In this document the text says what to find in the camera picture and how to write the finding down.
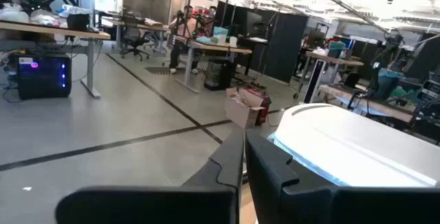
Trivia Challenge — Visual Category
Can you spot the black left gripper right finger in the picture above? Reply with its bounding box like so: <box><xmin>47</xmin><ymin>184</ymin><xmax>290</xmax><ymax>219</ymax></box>
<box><xmin>245</xmin><ymin>129</ymin><xmax>440</xmax><ymax>224</ymax></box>

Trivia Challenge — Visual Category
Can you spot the white swing bin lid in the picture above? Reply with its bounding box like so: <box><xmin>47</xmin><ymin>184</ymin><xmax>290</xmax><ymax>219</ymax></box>
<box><xmin>271</xmin><ymin>102</ymin><xmax>440</xmax><ymax>188</ymax></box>

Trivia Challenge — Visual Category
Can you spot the open cardboard box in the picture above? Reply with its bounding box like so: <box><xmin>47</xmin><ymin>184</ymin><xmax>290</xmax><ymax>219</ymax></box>
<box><xmin>225</xmin><ymin>86</ymin><xmax>265</xmax><ymax>130</ymax></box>

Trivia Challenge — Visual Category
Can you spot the black computer tower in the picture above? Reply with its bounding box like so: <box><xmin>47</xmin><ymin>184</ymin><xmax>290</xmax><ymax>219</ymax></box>
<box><xmin>15</xmin><ymin>54</ymin><xmax>72</xmax><ymax>100</ymax></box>

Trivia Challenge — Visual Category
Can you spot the black partition wall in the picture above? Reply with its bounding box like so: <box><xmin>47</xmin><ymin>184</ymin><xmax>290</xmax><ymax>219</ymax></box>
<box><xmin>214</xmin><ymin>0</ymin><xmax>309</xmax><ymax>84</ymax></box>

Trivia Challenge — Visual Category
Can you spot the black office chair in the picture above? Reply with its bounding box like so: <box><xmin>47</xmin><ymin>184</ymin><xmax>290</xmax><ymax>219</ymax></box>
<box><xmin>120</xmin><ymin>13</ymin><xmax>151</xmax><ymax>62</ymax></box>

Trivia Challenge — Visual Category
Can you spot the black waste bin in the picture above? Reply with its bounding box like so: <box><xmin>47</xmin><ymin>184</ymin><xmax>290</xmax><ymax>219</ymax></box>
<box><xmin>203</xmin><ymin>58</ymin><xmax>235</xmax><ymax>91</ymax></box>

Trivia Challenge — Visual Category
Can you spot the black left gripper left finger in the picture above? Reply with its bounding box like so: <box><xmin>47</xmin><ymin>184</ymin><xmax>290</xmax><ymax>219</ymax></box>
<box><xmin>54</xmin><ymin>129</ymin><xmax>245</xmax><ymax>224</ymax></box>

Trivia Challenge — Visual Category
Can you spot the wooden desk with white legs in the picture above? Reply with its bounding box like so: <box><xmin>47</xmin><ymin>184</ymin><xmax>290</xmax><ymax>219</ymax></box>
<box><xmin>175</xmin><ymin>39</ymin><xmax>253</xmax><ymax>93</ymax></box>
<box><xmin>0</xmin><ymin>20</ymin><xmax>111</xmax><ymax>98</ymax></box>

